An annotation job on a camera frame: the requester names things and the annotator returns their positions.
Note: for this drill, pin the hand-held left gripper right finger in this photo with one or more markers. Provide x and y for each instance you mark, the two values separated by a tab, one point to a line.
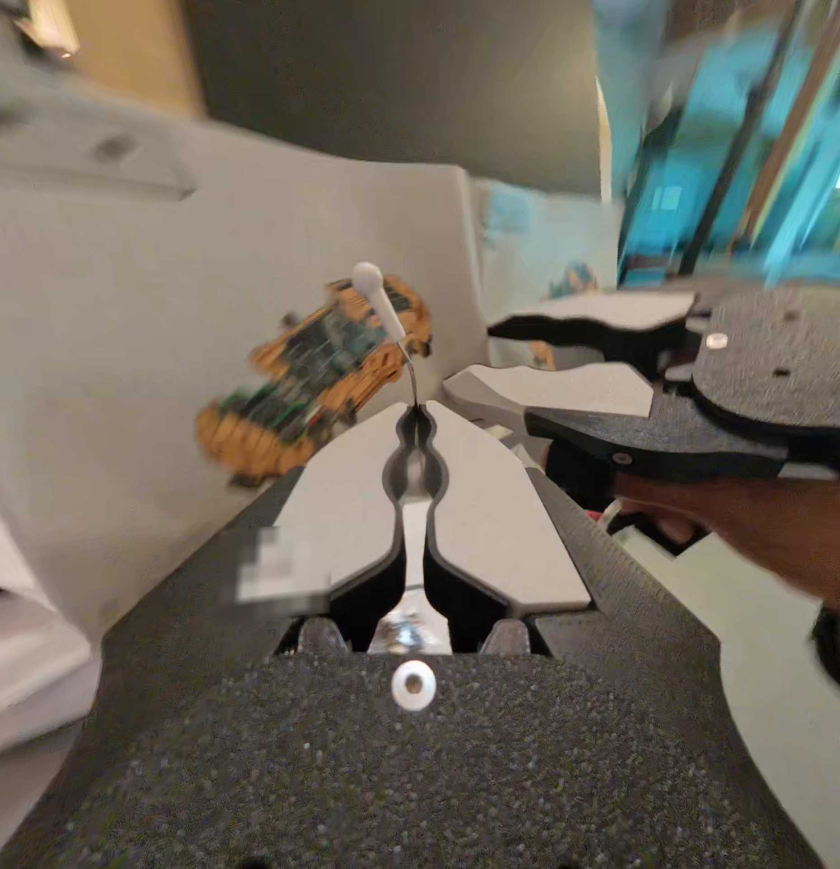
508	530

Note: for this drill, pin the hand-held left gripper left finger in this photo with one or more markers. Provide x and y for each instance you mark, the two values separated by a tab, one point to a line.
352	475

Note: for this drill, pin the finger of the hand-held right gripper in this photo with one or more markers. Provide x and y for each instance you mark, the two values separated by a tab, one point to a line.
569	387
610	312

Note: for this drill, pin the white ball-tipped page holder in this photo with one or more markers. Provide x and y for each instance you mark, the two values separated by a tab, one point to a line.
368	279

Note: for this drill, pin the lego instruction booklet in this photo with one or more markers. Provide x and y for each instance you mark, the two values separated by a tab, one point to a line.
148	312

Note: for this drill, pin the person's right hand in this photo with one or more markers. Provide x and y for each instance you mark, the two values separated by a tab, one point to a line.
773	523

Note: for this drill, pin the black panel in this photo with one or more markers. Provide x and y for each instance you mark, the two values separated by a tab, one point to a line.
393	68

